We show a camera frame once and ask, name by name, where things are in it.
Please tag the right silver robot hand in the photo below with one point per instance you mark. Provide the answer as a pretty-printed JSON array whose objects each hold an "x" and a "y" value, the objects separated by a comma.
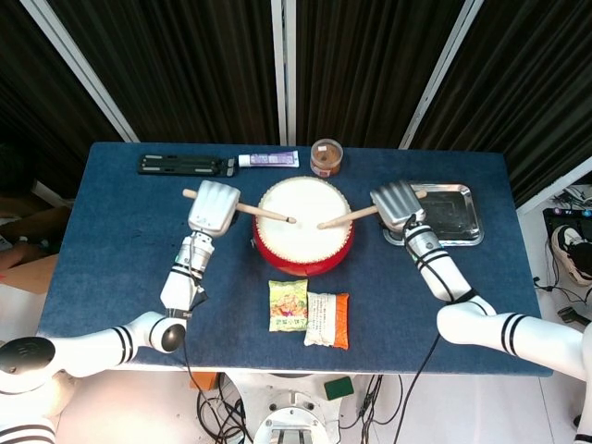
[{"x": 398, "y": 205}]

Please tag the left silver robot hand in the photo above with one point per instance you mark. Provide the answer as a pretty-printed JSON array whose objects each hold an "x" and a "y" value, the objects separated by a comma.
[{"x": 213, "y": 208}]

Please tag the wooden drumstick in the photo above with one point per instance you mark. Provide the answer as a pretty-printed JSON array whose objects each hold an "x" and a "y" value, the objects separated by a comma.
[
  {"x": 342, "y": 218},
  {"x": 263, "y": 213}
]

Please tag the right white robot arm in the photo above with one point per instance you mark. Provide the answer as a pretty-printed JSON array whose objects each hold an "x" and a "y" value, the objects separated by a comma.
[{"x": 532, "y": 337}]

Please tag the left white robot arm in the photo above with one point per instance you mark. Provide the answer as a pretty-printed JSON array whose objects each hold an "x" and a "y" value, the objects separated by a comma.
[{"x": 92, "y": 347}]

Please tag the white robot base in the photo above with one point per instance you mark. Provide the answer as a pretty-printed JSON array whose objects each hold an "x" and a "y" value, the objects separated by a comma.
[{"x": 289, "y": 416}]

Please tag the steel rectangular tray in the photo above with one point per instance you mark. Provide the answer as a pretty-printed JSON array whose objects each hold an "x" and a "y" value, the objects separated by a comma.
[{"x": 453, "y": 208}]

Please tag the red drum white skin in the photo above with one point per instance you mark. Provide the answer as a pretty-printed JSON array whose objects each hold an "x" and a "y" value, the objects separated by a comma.
[{"x": 300, "y": 259}]

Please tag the black flat case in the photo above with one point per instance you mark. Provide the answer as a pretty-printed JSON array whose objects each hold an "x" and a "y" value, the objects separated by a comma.
[{"x": 185, "y": 165}]

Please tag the white purple toothpaste tube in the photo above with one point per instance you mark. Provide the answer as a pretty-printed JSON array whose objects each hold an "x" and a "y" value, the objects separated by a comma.
[{"x": 268, "y": 160}]

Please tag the clear jar brown contents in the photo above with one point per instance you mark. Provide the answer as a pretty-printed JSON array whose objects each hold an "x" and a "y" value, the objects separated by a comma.
[{"x": 327, "y": 158}]

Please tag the blue table cloth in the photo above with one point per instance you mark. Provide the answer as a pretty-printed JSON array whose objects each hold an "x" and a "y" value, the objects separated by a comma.
[{"x": 115, "y": 208}]

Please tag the green biscuit snack packet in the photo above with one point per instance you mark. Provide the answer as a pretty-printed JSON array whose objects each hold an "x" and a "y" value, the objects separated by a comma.
[{"x": 288, "y": 305}]

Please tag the white orange snack packet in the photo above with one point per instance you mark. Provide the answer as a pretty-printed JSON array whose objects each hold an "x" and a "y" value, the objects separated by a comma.
[{"x": 326, "y": 319}]

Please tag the black pleated curtain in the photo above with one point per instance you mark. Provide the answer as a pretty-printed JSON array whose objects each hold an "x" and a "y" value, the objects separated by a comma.
[
  {"x": 28, "y": 92},
  {"x": 365, "y": 69},
  {"x": 532, "y": 83},
  {"x": 185, "y": 69}
]

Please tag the black electronic device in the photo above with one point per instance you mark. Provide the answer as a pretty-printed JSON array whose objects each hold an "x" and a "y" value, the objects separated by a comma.
[{"x": 566, "y": 217}]

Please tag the orange block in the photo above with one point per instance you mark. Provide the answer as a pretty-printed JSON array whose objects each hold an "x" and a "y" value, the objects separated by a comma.
[{"x": 205, "y": 380}]

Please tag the white black sneaker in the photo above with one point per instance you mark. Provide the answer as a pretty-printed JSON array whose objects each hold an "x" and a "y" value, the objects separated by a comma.
[{"x": 571, "y": 250}]

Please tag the green sponge block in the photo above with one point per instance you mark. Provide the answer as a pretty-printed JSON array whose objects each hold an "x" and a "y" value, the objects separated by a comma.
[{"x": 339, "y": 387}]

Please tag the cardboard box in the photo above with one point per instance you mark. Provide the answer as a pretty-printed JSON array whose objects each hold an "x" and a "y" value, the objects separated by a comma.
[{"x": 32, "y": 275}]

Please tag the black hand tool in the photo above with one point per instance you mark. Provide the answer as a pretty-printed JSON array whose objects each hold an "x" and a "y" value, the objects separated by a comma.
[{"x": 573, "y": 316}]

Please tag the white frame post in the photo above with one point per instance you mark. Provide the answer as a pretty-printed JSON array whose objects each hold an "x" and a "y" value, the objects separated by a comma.
[
  {"x": 555, "y": 187},
  {"x": 53, "y": 193},
  {"x": 283, "y": 69},
  {"x": 81, "y": 69},
  {"x": 441, "y": 69}
]

